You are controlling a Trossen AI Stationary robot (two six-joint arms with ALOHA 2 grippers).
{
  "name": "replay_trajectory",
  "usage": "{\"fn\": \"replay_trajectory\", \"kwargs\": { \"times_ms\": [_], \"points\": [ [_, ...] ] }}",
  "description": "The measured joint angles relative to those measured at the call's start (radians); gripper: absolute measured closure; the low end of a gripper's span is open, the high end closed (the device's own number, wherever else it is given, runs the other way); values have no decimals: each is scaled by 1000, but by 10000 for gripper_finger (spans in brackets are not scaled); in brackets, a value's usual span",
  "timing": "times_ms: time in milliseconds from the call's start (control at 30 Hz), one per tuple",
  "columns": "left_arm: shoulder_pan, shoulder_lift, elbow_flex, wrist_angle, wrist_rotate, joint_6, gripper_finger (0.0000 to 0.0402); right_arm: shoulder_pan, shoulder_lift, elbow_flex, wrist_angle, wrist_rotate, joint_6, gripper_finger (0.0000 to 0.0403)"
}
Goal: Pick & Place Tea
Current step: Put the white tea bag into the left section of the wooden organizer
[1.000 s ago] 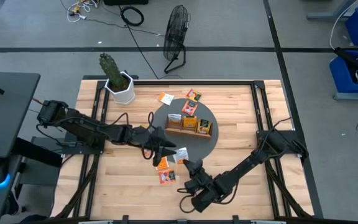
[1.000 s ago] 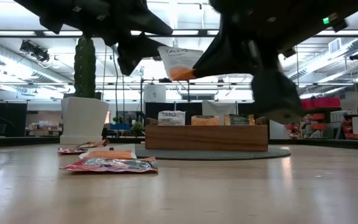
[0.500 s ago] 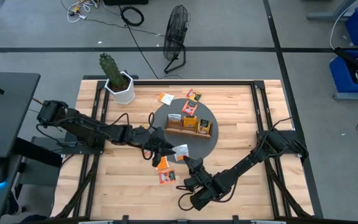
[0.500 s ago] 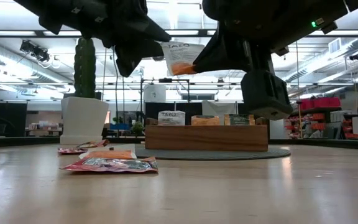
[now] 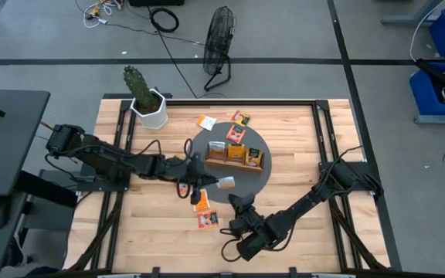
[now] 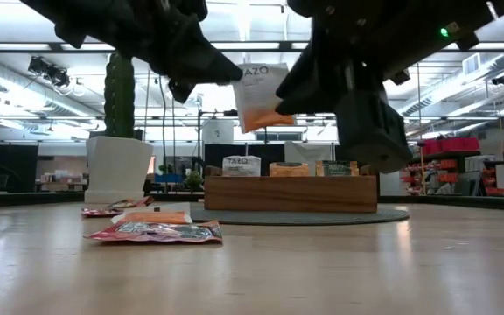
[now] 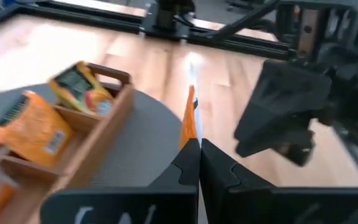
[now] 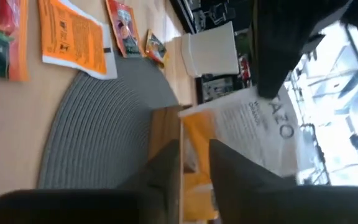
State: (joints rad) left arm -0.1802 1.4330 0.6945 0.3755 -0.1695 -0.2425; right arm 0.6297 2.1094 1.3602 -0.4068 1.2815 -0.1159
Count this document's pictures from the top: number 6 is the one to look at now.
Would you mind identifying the small blue bin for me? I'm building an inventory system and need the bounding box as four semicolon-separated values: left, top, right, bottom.
154;173;186;184

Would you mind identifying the black background rig frame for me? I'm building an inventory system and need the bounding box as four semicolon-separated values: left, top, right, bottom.
197;108;270;176

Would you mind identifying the white plant pot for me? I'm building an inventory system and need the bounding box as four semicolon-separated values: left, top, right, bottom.
84;135;155;205

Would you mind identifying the grey round woven placemat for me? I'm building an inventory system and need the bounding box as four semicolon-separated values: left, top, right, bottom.
189;205;410;227

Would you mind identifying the black partition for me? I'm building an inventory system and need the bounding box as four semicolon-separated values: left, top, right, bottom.
0;143;39;193

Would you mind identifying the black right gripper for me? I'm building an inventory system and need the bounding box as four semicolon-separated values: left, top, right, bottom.
275;0;413;174

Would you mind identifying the small green plant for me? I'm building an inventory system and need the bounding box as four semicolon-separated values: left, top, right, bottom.
183;170;204;193

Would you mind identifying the green cactus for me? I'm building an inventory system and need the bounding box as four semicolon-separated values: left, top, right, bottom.
103;51;137;139

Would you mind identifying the wooden tea organizer box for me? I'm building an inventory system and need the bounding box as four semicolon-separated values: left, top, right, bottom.
203;164;379;214

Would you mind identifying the white cloth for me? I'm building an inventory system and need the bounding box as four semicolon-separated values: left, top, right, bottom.
283;140;336;165

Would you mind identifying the thin hanging cable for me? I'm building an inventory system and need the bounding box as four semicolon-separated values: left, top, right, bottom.
157;76;169;193

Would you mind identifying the white panel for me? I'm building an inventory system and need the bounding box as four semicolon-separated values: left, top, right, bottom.
202;118;235;145

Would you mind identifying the black framed LED light bar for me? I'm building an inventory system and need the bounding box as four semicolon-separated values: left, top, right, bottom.
0;41;504;54

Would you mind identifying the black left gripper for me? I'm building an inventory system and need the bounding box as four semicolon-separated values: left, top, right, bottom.
133;0;243;104

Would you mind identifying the black aluminium table frame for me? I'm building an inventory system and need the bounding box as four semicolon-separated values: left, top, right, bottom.
0;190;504;214

